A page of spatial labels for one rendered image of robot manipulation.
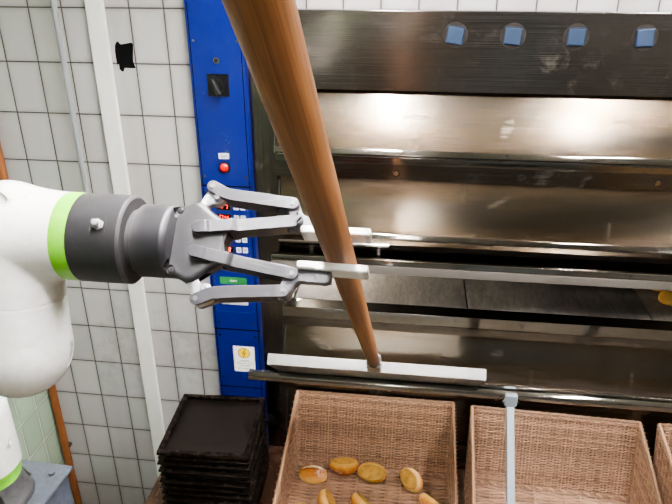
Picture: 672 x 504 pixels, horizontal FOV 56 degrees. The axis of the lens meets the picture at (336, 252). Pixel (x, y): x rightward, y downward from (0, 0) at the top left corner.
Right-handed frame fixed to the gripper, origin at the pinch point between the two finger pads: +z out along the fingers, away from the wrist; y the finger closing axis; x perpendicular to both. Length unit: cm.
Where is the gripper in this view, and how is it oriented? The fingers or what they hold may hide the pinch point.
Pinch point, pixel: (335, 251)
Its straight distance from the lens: 63.3
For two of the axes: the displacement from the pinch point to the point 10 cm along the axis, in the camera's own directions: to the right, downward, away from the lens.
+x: -0.8, -2.8, -9.6
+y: -0.9, 9.6, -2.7
